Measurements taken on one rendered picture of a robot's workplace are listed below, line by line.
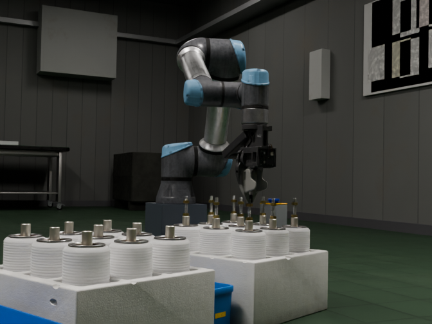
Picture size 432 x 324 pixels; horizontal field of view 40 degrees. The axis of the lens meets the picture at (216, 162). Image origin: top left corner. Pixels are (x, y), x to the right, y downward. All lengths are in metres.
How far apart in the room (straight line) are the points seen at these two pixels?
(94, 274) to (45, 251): 0.14
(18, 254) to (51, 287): 0.21
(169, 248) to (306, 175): 4.83
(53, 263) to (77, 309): 0.17
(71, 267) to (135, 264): 0.14
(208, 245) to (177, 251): 0.33
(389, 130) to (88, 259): 4.22
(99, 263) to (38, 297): 0.14
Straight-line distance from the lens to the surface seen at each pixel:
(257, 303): 1.59
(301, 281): 1.77
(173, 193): 2.20
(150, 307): 1.29
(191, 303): 1.38
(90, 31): 8.25
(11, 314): 1.32
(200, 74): 1.78
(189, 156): 2.22
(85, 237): 1.25
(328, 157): 5.85
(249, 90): 1.63
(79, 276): 1.22
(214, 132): 2.19
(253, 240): 1.62
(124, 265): 1.29
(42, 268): 1.32
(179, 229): 1.77
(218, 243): 1.69
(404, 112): 5.11
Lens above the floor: 0.39
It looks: 2 degrees up
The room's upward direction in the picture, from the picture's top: 1 degrees clockwise
